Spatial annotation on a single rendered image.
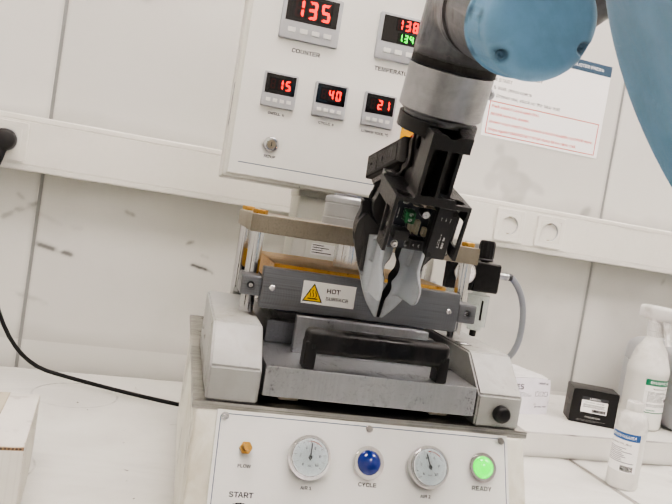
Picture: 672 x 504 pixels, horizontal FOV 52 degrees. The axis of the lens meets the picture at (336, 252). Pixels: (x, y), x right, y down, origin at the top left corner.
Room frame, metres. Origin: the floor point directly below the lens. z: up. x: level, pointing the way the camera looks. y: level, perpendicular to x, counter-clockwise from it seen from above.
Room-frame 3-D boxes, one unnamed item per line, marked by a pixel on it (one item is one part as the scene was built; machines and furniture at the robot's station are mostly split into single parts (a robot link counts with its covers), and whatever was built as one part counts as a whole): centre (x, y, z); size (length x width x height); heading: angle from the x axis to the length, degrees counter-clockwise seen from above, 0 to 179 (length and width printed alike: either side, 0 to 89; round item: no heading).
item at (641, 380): (1.40, -0.67, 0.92); 0.09 x 0.08 x 0.25; 29
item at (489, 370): (0.82, -0.17, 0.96); 0.26 x 0.05 x 0.07; 13
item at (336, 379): (0.82, -0.03, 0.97); 0.30 x 0.22 x 0.08; 13
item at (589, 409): (1.38, -0.55, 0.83); 0.09 x 0.06 x 0.07; 82
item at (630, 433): (1.14, -0.54, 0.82); 0.05 x 0.05 x 0.14
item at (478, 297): (1.04, -0.20, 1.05); 0.15 x 0.05 x 0.15; 103
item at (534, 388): (1.37, -0.34, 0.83); 0.23 x 0.12 x 0.07; 117
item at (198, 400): (0.90, -0.01, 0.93); 0.46 x 0.35 x 0.01; 13
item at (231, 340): (0.77, 0.10, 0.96); 0.25 x 0.05 x 0.07; 13
